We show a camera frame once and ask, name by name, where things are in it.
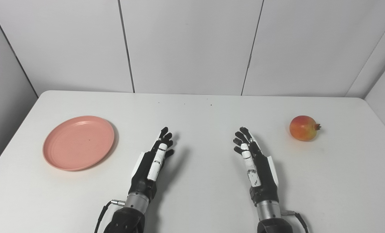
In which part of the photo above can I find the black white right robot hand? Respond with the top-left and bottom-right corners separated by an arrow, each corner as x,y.
233,127 -> 280,206

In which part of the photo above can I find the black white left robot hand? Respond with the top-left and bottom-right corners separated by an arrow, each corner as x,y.
129,127 -> 175,203

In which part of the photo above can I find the red yellow pomegranate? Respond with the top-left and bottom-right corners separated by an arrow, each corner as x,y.
289,115 -> 321,142

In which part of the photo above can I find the pink round plate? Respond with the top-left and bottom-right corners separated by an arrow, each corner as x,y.
43,116 -> 115,171

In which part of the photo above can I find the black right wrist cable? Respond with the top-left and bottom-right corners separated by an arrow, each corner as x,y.
281,210 -> 309,233

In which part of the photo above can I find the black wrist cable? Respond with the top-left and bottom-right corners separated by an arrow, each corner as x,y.
94,200 -> 126,233
281,210 -> 309,233

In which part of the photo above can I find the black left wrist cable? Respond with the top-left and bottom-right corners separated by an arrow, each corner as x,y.
94,200 -> 126,233

